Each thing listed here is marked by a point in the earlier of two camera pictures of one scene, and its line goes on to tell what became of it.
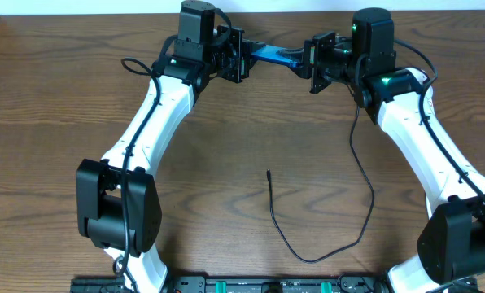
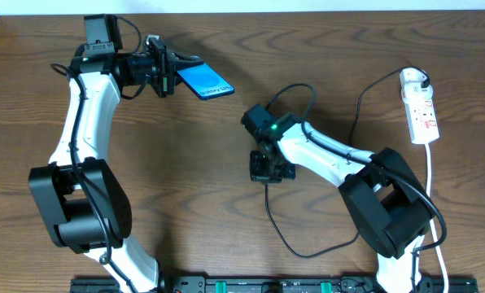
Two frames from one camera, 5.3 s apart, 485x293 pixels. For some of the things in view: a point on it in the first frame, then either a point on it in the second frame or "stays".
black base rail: (243, 284) stays
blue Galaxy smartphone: (269, 53) to (206, 82)
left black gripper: (239, 54) to (161, 67)
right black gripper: (320, 62) to (264, 167)
